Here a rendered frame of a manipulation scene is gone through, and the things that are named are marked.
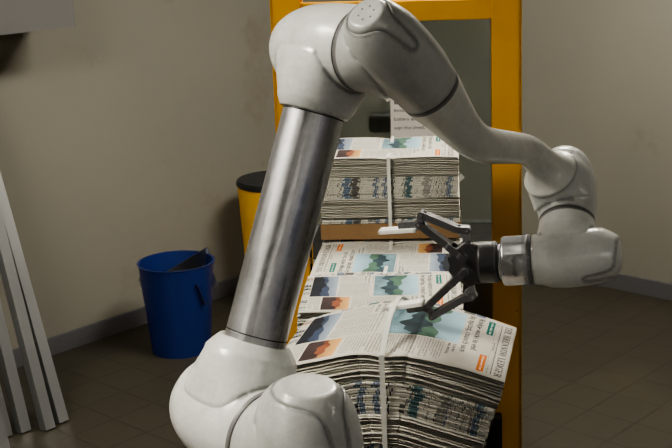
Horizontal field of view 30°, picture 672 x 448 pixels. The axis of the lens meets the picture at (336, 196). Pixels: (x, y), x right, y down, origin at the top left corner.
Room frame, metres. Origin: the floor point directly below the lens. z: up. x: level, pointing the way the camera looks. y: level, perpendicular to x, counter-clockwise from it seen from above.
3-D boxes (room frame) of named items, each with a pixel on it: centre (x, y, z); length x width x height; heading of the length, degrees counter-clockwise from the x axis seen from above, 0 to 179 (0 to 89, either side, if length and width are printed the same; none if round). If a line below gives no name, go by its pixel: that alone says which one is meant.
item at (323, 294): (2.78, -0.10, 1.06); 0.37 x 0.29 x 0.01; 86
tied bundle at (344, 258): (3.08, -0.13, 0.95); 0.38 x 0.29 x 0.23; 84
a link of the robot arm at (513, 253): (2.15, -0.32, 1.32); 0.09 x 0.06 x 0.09; 167
